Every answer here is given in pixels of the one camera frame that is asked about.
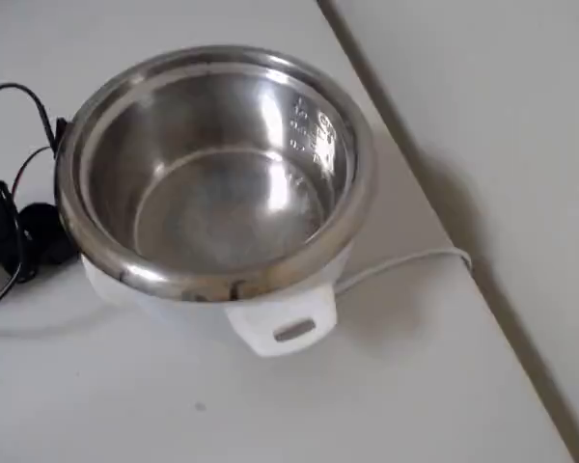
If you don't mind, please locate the white rice cooker body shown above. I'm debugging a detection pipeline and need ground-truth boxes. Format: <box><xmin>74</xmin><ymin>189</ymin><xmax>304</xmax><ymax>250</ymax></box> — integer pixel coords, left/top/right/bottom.
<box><xmin>79</xmin><ymin>235</ymin><xmax>354</xmax><ymax>359</ymax></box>

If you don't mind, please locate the stainless steel inner pot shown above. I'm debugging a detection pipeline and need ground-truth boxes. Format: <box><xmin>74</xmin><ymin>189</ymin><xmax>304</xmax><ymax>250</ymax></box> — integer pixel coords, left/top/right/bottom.
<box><xmin>53</xmin><ymin>44</ymin><xmax>378</xmax><ymax>305</ymax></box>

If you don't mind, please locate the thin dark red cable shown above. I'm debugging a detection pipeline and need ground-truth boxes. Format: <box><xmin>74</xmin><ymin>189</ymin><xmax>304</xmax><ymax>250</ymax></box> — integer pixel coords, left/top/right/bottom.
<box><xmin>4</xmin><ymin>144</ymin><xmax>59</xmax><ymax>197</ymax></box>

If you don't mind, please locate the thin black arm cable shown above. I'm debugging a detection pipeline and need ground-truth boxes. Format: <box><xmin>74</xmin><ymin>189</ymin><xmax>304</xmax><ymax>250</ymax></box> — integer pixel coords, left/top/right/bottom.
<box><xmin>0</xmin><ymin>84</ymin><xmax>71</xmax><ymax>150</ymax></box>

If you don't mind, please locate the white power cord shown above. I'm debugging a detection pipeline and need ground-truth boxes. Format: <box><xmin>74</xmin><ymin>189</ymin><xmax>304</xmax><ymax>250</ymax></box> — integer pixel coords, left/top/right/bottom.
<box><xmin>335</xmin><ymin>247</ymin><xmax>474</xmax><ymax>294</ymax></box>

